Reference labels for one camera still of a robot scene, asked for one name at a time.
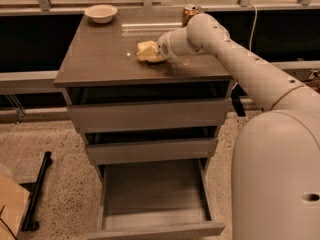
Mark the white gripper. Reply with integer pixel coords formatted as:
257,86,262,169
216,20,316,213
157,30,181,60

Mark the yellow sponge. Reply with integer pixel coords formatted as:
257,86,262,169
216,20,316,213
137,41,164,63

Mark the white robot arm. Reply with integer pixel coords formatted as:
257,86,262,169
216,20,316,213
157,14,320,240

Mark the grey drawer cabinet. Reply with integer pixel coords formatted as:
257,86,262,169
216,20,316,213
55,12,233,179

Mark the grey top drawer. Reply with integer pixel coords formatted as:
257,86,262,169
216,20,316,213
68,99,229,133

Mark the grey middle drawer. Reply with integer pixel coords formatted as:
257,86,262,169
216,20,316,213
85,138,218,165

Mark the grey open bottom drawer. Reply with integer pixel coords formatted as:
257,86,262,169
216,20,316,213
87,159,225,240

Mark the brown patterned drink can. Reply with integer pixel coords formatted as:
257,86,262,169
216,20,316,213
182,4,199,27

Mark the white bowl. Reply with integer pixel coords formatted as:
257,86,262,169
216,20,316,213
84,4,118,24

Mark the black metal bar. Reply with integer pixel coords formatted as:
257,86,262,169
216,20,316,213
21,151,53,232

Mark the white cable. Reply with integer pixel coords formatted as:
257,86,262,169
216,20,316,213
230,2,259,92

